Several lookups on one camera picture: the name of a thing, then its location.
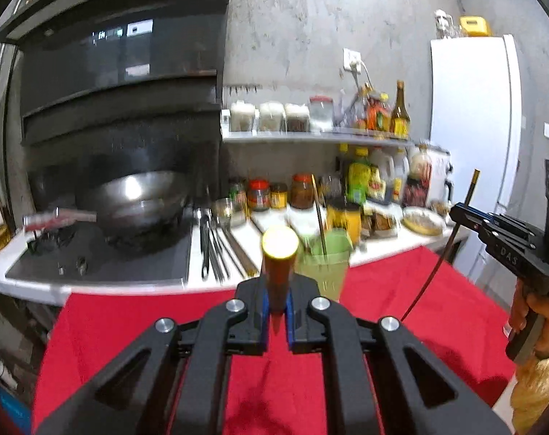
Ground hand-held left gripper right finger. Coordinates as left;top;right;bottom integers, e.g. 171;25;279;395
287;278;511;435

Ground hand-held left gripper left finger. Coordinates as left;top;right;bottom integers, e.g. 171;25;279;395
36;277;271;435

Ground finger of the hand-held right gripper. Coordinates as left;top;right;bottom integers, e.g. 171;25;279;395
449;203;536;236
451;217;536;248

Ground gold-capped wooden chopstick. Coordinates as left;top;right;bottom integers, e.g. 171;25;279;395
401;170;479;320
262;227;299;322
315;186;328;254

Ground green utensil holder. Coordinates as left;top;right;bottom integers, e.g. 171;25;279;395
297;231;352;302

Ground person's right forearm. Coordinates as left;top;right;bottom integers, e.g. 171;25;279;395
512;344;549;433

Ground white rice cooker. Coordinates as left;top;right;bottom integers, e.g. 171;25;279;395
426;145;452;200

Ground large red-label oil bottle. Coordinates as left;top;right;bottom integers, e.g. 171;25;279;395
404;145;432;207

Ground white refrigerator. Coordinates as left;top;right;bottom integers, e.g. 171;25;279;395
430;35;522;282

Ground pale plastic jug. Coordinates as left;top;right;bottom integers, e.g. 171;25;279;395
392;149;409;202

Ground black kitchen tongs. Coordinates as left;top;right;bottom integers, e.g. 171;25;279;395
195;208;232;282

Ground dark liquid plastic jug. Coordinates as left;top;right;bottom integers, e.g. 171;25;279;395
370;149;395;204

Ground yellow steel mug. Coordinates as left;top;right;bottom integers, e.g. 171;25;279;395
326;204;362;245

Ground tall amber glass bottle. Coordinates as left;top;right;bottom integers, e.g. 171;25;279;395
390;80;411;139

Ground orange-label seasoning bottle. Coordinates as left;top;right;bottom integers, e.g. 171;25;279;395
367;93;391;133

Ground brown sauce jar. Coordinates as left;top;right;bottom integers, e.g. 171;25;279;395
290;173;315;209

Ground red tablecloth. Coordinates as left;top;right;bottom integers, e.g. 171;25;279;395
32;245;515;435

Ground small clear seasoning bottle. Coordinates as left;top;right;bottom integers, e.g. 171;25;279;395
353;86;370;130

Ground black stove top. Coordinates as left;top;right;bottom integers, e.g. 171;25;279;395
5;222;194;287

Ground black wok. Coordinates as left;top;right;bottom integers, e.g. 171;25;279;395
23;171;191;242

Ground red-lidded clear jar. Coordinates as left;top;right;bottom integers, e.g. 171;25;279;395
309;96;334;131

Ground yellow box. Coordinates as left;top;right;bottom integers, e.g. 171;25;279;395
459;16;492;37

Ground white figurine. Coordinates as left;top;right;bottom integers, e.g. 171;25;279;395
434;10;457;39

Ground clear spice jar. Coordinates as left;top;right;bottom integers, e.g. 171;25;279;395
285;103;310;132
259;102;285;132
229;101;256;132

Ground black range hood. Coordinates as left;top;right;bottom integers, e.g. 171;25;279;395
0;0;239;146

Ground white wall shelf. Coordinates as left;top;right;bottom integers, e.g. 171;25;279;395
221;126;413;148

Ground white wall outlet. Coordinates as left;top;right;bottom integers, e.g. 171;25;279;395
342;48;364;73

